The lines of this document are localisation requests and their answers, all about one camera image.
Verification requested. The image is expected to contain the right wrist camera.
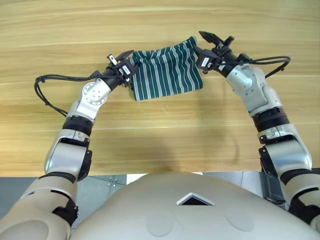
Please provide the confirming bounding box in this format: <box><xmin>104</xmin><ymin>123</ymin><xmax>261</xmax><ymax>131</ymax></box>
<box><xmin>196</xmin><ymin>49</ymin><xmax>223</xmax><ymax>72</ymax></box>

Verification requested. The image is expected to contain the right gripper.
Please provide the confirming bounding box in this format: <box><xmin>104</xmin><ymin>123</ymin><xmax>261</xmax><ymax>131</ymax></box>
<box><xmin>193</xmin><ymin>30</ymin><xmax>241</xmax><ymax>77</ymax></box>

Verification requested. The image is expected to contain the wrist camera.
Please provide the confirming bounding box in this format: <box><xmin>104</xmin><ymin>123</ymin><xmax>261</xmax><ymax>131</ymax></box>
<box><xmin>196</xmin><ymin>49</ymin><xmax>223</xmax><ymax>72</ymax></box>
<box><xmin>116</xmin><ymin>62</ymin><xmax>137</xmax><ymax>80</ymax></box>

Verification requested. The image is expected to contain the black cable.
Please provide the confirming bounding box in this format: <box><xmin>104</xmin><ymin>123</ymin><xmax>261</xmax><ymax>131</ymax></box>
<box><xmin>235</xmin><ymin>52</ymin><xmax>292</xmax><ymax>79</ymax></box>
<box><xmin>34</xmin><ymin>70</ymin><xmax>102</xmax><ymax>118</ymax></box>

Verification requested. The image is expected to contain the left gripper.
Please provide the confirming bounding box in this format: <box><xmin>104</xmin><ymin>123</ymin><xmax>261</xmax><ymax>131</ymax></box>
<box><xmin>99</xmin><ymin>50</ymin><xmax>135</xmax><ymax>89</ymax></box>

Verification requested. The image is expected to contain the green striped T-shirt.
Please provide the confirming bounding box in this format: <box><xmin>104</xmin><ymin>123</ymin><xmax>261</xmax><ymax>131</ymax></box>
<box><xmin>128</xmin><ymin>35</ymin><xmax>204</xmax><ymax>102</ymax></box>

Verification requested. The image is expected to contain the robot body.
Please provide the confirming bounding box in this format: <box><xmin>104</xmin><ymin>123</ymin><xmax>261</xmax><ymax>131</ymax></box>
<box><xmin>70</xmin><ymin>170</ymin><xmax>320</xmax><ymax>240</ymax></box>

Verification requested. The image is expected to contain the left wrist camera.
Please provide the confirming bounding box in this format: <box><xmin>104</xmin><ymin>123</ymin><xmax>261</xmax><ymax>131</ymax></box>
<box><xmin>116</xmin><ymin>62</ymin><xmax>137</xmax><ymax>80</ymax></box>

